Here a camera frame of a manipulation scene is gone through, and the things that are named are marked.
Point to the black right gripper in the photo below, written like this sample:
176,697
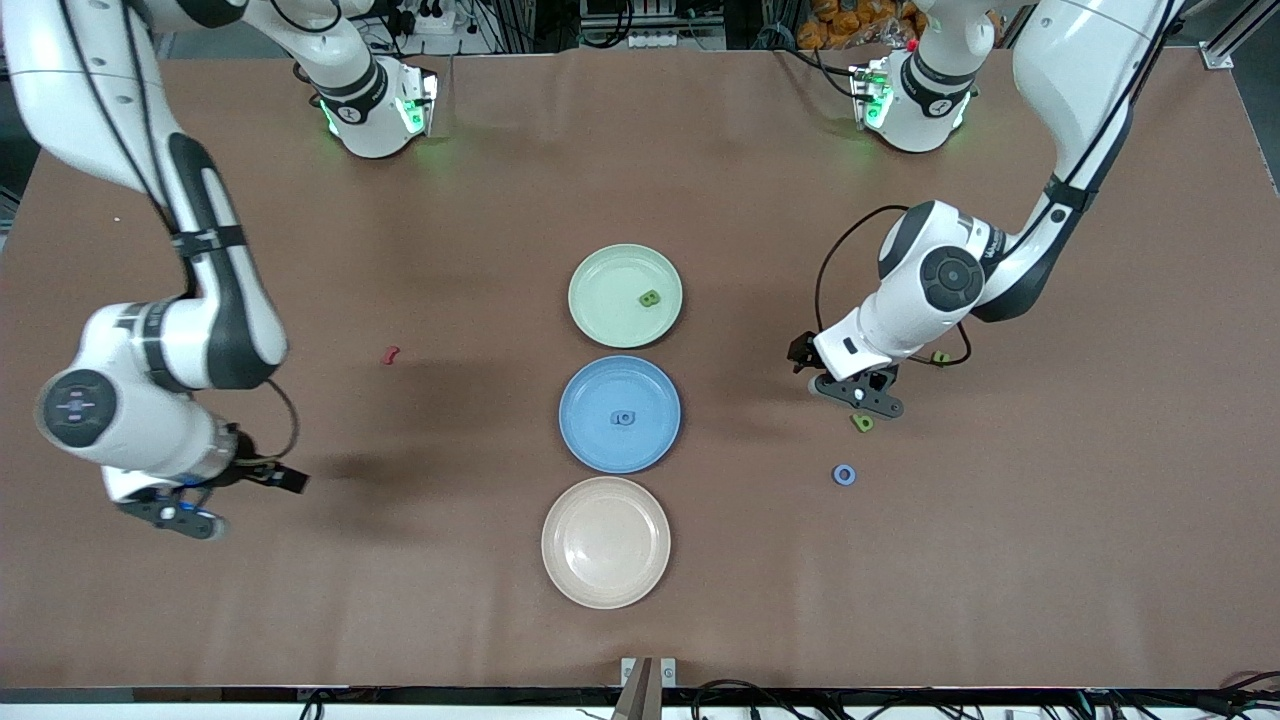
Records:
254,472

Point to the green letter P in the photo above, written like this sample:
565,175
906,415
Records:
862,424

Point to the blue letter P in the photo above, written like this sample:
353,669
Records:
622,417

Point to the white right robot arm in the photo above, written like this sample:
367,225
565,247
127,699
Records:
60,100

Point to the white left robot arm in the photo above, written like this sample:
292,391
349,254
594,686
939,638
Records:
1080,70

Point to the blue letter O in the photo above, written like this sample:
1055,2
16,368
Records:
835,474

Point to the light green plate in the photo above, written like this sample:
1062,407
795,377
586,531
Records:
615,285

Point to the blue plate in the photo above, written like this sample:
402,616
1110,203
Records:
600,440

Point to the beige plate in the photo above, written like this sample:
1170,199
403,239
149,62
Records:
606,542

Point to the orange snack bag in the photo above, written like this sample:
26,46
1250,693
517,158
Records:
840,25

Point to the dark electronics rack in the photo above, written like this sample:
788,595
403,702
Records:
600,25

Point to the white power strip with plugs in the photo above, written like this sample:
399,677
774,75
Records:
435,15

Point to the aluminium frame profile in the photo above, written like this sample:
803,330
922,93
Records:
1218,55

